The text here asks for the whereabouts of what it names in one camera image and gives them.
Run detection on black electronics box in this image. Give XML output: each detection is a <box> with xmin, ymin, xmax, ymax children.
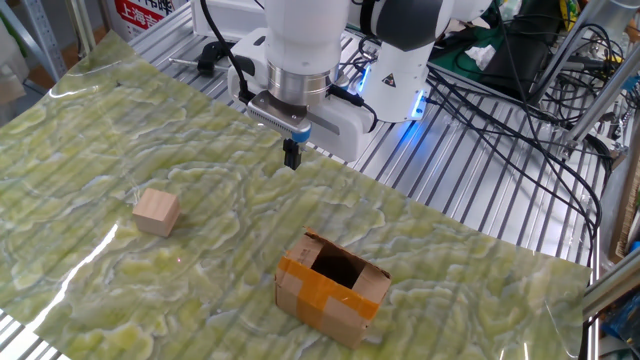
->
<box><xmin>479</xmin><ymin>0</ymin><xmax>564</xmax><ymax>101</ymax></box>

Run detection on green marble pattern mat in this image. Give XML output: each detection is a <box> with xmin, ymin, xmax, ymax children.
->
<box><xmin>0</xmin><ymin>29</ymin><xmax>592</xmax><ymax>360</ymax></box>

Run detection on black bar clamp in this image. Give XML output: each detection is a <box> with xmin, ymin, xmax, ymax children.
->
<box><xmin>168</xmin><ymin>39</ymin><xmax>241</xmax><ymax>79</ymax></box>

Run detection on aluminium profile rail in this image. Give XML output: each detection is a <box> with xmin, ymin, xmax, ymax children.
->
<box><xmin>582</xmin><ymin>259</ymin><xmax>640</xmax><ymax>321</ymax></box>

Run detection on aluminium frame post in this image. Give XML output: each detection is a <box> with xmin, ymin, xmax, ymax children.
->
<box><xmin>529</xmin><ymin>0</ymin><xmax>626</xmax><ymax>104</ymax></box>
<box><xmin>559</xmin><ymin>57</ymin><xmax>640</xmax><ymax>151</ymax></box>

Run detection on brown wooden board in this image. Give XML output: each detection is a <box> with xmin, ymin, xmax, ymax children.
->
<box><xmin>607</xmin><ymin>149</ymin><xmax>640</xmax><ymax>264</ymax></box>

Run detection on black gripper connector cable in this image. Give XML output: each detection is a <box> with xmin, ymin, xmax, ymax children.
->
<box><xmin>327</xmin><ymin>83</ymin><xmax>379</xmax><ymax>134</ymax></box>

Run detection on silver wrist camera blue caps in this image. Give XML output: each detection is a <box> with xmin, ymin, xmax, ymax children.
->
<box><xmin>246</xmin><ymin>89</ymin><xmax>312</xmax><ymax>145</ymax></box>

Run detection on red white printed carton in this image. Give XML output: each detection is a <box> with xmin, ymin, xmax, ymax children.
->
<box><xmin>107</xmin><ymin>0</ymin><xmax>190</xmax><ymax>42</ymax></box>

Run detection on green cutting mat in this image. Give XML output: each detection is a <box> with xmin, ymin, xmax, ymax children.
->
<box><xmin>429</xmin><ymin>22</ymin><xmax>506</xmax><ymax>94</ymax></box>

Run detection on black camera cable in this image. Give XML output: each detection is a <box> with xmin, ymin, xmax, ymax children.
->
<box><xmin>198</xmin><ymin>0</ymin><xmax>256</xmax><ymax>105</ymax></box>

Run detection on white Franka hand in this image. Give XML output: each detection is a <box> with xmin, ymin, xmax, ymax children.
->
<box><xmin>227</xmin><ymin>27</ymin><xmax>377</xmax><ymax>171</ymax></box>

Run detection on crumpled white tissue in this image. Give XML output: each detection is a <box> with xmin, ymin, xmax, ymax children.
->
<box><xmin>464</xmin><ymin>43</ymin><xmax>497</xmax><ymax>71</ymax></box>

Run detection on cardboard box with orange tape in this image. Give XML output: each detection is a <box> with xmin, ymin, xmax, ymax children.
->
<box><xmin>273</xmin><ymin>227</ymin><xmax>393</xmax><ymax>350</ymax></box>

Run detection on wooden cube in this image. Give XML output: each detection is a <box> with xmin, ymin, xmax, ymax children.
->
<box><xmin>131</xmin><ymin>187</ymin><xmax>181</xmax><ymax>238</ymax></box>

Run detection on grey perforated shelf upright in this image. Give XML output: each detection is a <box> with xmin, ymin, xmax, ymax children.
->
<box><xmin>19</xmin><ymin>0</ymin><xmax>69</xmax><ymax>81</ymax></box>

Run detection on blue plastic bag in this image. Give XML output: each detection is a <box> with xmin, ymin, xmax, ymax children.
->
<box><xmin>602</xmin><ymin>289</ymin><xmax>640</xmax><ymax>344</ymax></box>

